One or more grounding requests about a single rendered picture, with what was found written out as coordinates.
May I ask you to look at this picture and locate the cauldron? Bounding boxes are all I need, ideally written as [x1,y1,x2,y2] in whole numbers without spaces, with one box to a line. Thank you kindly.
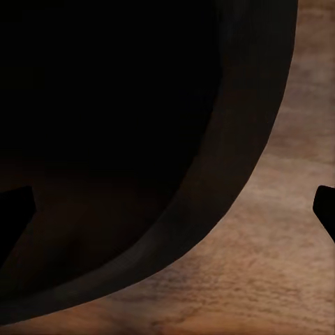
[0,0,297,325]

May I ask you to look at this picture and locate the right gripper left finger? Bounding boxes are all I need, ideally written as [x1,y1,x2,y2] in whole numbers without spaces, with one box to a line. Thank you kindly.
[0,186,36,267]

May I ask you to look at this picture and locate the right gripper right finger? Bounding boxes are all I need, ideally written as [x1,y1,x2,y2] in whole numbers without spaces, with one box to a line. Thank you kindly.
[313,186,335,242]

